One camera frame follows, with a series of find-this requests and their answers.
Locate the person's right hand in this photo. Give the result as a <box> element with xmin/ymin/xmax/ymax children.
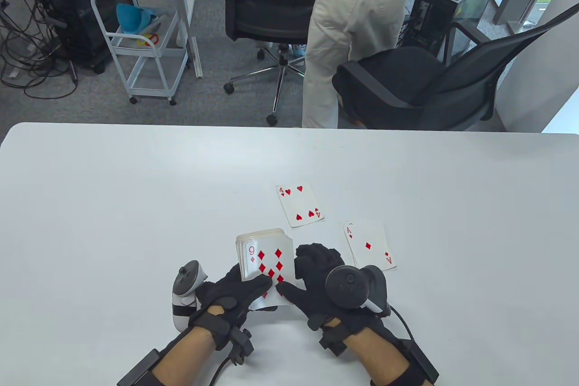
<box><xmin>276</xmin><ymin>243</ymin><xmax>399</xmax><ymax>340</ymax></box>

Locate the person's left hand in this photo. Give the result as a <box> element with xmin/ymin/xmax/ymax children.
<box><xmin>189</xmin><ymin>263</ymin><xmax>278</xmax><ymax>351</ymax></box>

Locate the deck of playing cards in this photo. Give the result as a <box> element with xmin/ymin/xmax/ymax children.
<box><xmin>235</xmin><ymin>228</ymin><xmax>297</xmax><ymax>310</ymax></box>

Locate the ace of diamonds playing card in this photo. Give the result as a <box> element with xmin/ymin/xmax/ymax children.
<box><xmin>344</xmin><ymin>221</ymin><xmax>398</xmax><ymax>272</ymax></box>

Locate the four of hearts playing card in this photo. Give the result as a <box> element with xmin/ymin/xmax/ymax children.
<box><xmin>276</xmin><ymin>184</ymin><xmax>325</xmax><ymax>228</ymax></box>

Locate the person's left forearm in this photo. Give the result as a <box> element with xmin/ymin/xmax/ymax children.
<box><xmin>152</xmin><ymin>326</ymin><xmax>218</xmax><ymax>386</ymax></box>

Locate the person's right forearm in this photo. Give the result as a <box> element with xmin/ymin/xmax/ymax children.
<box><xmin>337</xmin><ymin>327</ymin><xmax>432</xmax><ymax>386</ymax></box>

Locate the grey white VR controller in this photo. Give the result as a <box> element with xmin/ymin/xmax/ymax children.
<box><xmin>172</xmin><ymin>260</ymin><xmax>209</xmax><ymax>331</ymax></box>
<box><xmin>326</xmin><ymin>265</ymin><xmax>392</xmax><ymax>318</ymax></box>

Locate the black mesh office chair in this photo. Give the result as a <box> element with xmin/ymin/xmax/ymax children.
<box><xmin>332</xmin><ymin>2</ymin><xmax>579</xmax><ymax>131</ymax></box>
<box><xmin>216</xmin><ymin>0</ymin><xmax>324</xmax><ymax>126</ymax></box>

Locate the blue plastic funnel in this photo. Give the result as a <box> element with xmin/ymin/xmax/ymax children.
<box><xmin>116</xmin><ymin>3</ymin><xmax>157</xmax><ymax>35</ymax></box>

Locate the black glass computer tower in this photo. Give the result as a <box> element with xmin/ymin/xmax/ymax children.
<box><xmin>400</xmin><ymin>0</ymin><xmax>496</xmax><ymax>61</ymax></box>

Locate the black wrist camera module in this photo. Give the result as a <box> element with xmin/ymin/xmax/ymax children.
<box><xmin>319</xmin><ymin>325</ymin><xmax>349</xmax><ymax>356</ymax></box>
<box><xmin>228</xmin><ymin>328</ymin><xmax>255</xmax><ymax>365</ymax></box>

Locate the black forearm strap with box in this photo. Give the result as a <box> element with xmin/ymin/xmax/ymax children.
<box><xmin>369</xmin><ymin>338</ymin><xmax>440</xmax><ymax>386</ymax></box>
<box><xmin>117</xmin><ymin>349</ymin><xmax>161</xmax><ymax>386</ymax></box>

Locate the tangle of black floor cables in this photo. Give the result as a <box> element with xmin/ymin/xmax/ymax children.
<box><xmin>0</xmin><ymin>0</ymin><xmax>80</xmax><ymax>99</ymax></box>

